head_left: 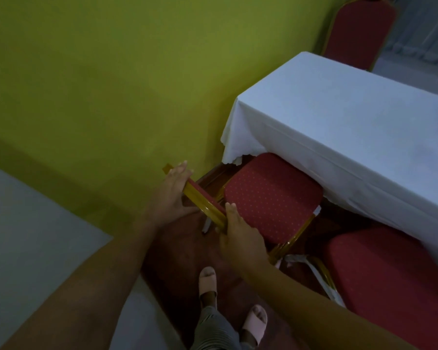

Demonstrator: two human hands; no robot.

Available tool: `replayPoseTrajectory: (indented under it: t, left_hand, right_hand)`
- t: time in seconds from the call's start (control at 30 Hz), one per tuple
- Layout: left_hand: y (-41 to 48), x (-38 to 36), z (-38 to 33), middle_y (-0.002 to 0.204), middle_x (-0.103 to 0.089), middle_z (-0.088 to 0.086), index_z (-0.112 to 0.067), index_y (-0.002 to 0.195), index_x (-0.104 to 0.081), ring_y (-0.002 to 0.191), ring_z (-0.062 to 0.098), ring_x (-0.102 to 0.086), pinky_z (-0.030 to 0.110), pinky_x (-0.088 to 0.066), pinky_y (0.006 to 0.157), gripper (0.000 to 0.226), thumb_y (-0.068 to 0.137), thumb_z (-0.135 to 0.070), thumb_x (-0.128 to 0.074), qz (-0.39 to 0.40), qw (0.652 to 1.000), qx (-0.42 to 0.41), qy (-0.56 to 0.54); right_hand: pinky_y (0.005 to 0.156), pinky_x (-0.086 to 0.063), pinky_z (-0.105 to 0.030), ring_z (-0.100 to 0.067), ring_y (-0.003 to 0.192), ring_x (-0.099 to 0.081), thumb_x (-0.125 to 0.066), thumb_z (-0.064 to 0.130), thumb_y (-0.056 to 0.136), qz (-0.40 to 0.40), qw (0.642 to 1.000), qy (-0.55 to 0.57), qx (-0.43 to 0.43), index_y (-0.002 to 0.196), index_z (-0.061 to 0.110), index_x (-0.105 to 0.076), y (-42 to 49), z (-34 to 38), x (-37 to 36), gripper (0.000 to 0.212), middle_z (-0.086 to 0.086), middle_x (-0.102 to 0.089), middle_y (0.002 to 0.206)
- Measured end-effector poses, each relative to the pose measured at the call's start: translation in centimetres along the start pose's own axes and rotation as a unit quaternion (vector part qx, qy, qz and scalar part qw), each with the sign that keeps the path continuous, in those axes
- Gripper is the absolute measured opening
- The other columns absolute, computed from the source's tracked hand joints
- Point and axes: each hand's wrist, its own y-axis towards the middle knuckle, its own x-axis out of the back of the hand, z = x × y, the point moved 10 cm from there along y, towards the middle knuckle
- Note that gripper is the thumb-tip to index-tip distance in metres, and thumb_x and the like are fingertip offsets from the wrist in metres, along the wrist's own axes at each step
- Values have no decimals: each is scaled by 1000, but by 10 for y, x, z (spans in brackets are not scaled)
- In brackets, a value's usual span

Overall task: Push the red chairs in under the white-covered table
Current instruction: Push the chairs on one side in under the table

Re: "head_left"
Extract person's right hand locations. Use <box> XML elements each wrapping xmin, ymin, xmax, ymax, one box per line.
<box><xmin>217</xmin><ymin>202</ymin><xmax>269</xmax><ymax>280</ymax></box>

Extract person's left forearm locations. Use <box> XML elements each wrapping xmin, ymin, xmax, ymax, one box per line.
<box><xmin>0</xmin><ymin>215</ymin><xmax>158</xmax><ymax>350</ymax></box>

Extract red dotted gold-framed chair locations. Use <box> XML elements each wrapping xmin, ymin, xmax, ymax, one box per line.
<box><xmin>163</xmin><ymin>152</ymin><xmax>324</xmax><ymax>267</ymax></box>

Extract white tablecloth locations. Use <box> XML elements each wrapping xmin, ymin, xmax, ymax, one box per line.
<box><xmin>221</xmin><ymin>52</ymin><xmax>438</xmax><ymax>283</ymax></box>

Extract person's right forearm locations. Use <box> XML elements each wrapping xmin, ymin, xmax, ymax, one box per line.
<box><xmin>239</xmin><ymin>262</ymin><xmax>418</xmax><ymax>350</ymax></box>

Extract pink slipper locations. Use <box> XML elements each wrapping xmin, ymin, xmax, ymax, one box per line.
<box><xmin>240</xmin><ymin>305</ymin><xmax>268</xmax><ymax>347</ymax></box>
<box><xmin>199</xmin><ymin>266</ymin><xmax>218</xmax><ymax>309</ymax></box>

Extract grey striped trousers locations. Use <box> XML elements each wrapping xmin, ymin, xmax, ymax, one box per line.
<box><xmin>190</xmin><ymin>305</ymin><xmax>255</xmax><ymax>350</ymax></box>

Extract white ruffled cloth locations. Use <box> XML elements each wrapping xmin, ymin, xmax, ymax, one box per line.
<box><xmin>372</xmin><ymin>0</ymin><xmax>438</xmax><ymax>99</ymax></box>

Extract person's left hand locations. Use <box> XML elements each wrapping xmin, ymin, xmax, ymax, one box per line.
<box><xmin>145</xmin><ymin>160</ymin><xmax>201</xmax><ymax>230</ymax></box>

